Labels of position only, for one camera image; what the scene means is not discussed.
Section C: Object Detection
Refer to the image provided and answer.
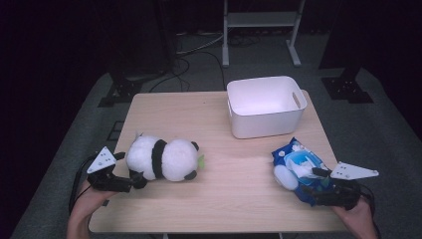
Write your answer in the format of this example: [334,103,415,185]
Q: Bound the panda plush toy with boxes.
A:
[125,132,205,191]

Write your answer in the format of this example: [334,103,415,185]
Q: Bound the person's left hand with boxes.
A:
[74,180,117,213]

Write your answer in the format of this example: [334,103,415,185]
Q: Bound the white wet wipe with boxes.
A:
[285,154,320,179]

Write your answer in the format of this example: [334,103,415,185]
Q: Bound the blue wet wipes pack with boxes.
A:
[271,136,336,207]

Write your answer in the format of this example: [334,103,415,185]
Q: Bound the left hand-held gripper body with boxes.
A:
[87,145,117,193]

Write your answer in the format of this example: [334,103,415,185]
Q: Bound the white plastic bin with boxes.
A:
[226,76,309,139]

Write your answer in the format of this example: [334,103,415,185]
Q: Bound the white metal stand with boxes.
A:
[222,0,307,69]

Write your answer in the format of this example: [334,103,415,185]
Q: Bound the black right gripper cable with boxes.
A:
[359,183,382,239]

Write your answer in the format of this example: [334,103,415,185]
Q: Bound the black floor cable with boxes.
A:
[148,49,227,94]

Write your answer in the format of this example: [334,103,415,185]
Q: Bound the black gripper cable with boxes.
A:
[68,155,98,214]
[359,183,382,239]

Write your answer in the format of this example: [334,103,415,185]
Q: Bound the black stand base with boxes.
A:
[98,73,143,109]
[320,68,374,105]

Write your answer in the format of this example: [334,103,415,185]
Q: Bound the white floor cable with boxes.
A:
[175,31,225,56]

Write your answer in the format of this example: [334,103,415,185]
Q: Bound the person's right hand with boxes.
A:
[332,198,374,227]

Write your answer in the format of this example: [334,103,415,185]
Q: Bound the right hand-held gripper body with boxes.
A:
[316,161,380,211]

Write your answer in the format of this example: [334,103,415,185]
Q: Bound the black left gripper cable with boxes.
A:
[68,155,98,214]

